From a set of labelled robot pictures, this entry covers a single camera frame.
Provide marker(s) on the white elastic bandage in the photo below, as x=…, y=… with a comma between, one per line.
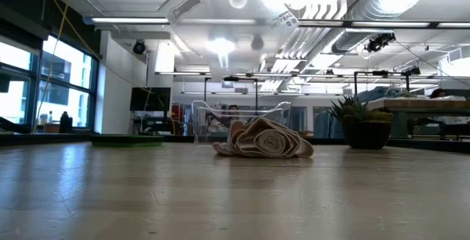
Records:
x=268, y=141

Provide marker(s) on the clear plastic bag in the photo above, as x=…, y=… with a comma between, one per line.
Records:
x=220, y=12

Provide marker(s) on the person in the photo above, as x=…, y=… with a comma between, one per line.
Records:
x=232, y=113
x=437, y=93

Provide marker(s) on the black metal stand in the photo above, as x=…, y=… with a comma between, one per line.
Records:
x=380, y=73
x=231, y=79

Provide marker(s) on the clear plastic bin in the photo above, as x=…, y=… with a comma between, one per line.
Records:
x=205, y=119

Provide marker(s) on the red cabinet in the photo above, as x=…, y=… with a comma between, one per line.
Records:
x=178, y=113

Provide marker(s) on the black ceiling spotlight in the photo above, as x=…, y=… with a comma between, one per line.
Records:
x=257, y=43
x=139, y=47

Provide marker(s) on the black monitor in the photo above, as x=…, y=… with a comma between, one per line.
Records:
x=150, y=98

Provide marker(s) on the green container lid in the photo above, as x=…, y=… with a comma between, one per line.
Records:
x=126, y=141

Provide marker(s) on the potted succulent plant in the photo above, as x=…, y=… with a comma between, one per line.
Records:
x=367, y=133

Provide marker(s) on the ceiling light strip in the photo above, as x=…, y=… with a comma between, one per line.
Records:
x=128, y=20

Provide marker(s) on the black track light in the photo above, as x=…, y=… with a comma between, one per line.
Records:
x=380, y=42

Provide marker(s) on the large window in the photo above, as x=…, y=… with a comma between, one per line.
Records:
x=66, y=64

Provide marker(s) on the wooden workbench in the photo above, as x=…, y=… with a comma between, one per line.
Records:
x=422, y=104

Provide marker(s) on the silver ventilation duct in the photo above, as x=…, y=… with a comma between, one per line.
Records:
x=367, y=12

